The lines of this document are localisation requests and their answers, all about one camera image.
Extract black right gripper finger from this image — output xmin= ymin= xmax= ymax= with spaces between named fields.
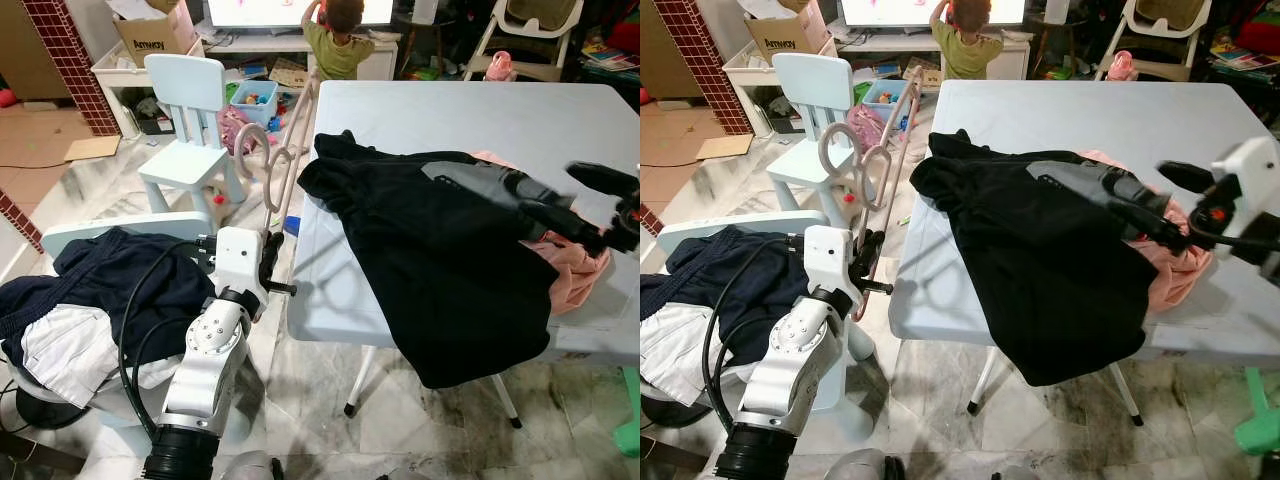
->
xmin=1107 ymin=198 xmax=1197 ymax=251
xmin=518 ymin=198 xmax=613 ymax=253
xmin=1158 ymin=160 xmax=1216 ymax=194
xmin=567 ymin=162 xmax=639 ymax=197

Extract black garment with grey patch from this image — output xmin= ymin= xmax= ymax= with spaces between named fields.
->
xmin=297 ymin=130 xmax=579 ymax=391
xmin=908 ymin=130 xmax=1171 ymax=388

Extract pink plastic clothes hanger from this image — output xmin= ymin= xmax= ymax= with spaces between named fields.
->
xmin=818 ymin=65 xmax=926 ymax=323
xmin=232 ymin=68 xmax=323 ymax=241

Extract pink garment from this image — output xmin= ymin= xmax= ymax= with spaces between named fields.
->
xmin=470 ymin=150 xmax=613 ymax=316
xmin=1080 ymin=150 xmax=1213 ymax=313

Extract light blue laundry basket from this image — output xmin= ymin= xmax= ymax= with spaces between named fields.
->
xmin=640 ymin=210 xmax=871 ymax=431
xmin=0 ymin=210 xmax=251 ymax=441

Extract pink cloth bag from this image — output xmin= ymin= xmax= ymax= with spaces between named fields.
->
xmin=218 ymin=108 xmax=251 ymax=151
xmin=848 ymin=105 xmax=886 ymax=151

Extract colourful children's books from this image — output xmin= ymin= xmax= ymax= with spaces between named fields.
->
xmin=580 ymin=35 xmax=641 ymax=73
xmin=1208 ymin=32 xmax=1280 ymax=71

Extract light blue table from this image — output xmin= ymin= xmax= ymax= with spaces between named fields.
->
xmin=287 ymin=80 xmax=641 ymax=429
xmin=888 ymin=80 xmax=1280 ymax=427

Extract flat cardboard sheet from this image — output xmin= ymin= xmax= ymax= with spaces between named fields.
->
xmin=695 ymin=133 xmax=756 ymax=161
xmin=63 ymin=135 xmax=123 ymax=163

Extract blue toy bin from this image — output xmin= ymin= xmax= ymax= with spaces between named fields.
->
xmin=860 ymin=80 xmax=911 ymax=123
xmin=228 ymin=80 xmax=281 ymax=126

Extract white baby high chair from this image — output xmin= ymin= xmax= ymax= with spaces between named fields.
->
xmin=1095 ymin=0 xmax=1206 ymax=81
xmin=462 ymin=0 xmax=576 ymax=83

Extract red fabric bag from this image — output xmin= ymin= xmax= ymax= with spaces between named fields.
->
xmin=608 ymin=18 xmax=641 ymax=56
xmin=1235 ymin=18 xmax=1280 ymax=53

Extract light blue child chair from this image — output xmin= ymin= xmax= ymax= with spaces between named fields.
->
xmin=138 ymin=54 xmax=246 ymax=216
xmin=768 ymin=52 xmax=869 ymax=216

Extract black stand base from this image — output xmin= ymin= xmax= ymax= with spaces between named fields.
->
xmin=640 ymin=380 xmax=701 ymax=431
xmin=0 ymin=378 xmax=96 ymax=433

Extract green plastic stool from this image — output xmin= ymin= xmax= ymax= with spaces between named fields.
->
xmin=1233 ymin=368 xmax=1280 ymax=456
xmin=618 ymin=365 xmax=641 ymax=459

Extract child in green shirt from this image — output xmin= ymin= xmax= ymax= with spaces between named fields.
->
xmin=930 ymin=0 xmax=1004 ymax=81
xmin=303 ymin=0 xmax=376 ymax=81

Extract white low media shelf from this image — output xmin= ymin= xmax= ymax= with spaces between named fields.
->
xmin=92 ymin=30 xmax=401 ymax=136
xmin=722 ymin=30 xmax=1031 ymax=136

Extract brown cardboard box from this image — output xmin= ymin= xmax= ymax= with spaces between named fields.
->
xmin=112 ymin=0 xmax=199 ymax=66
xmin=745 ymin=0 xmax=831 ymax=63

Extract flat screen television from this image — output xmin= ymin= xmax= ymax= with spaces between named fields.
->
xmin=205 ymin=0 xmax=396 ymax=29
xmin=840 ymin=0 xmax=1029 ymax=28

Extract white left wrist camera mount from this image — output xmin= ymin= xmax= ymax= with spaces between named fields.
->
xmin=803 ymin=225 xmax=863 ymax=296
xmin=212 ymin=226 xmax=271 ymax=297

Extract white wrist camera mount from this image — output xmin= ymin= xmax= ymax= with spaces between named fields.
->
xmin=803 ymin=225 xmax=863 ymax=296
xmin=1210 ymin=136 xmax=1280 ymax=241
xmin=212 ymin=226 xmax=271 ymax=297

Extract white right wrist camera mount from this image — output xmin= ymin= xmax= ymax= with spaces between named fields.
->
xmin=1210 ymin=136 xmax=1280 ymax=241

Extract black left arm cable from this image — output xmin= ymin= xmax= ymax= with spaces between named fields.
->
xmin=700 ymin=235 xmax=801 ymax=431
xmin=118 ymin=240 xmax=216 ymax=441

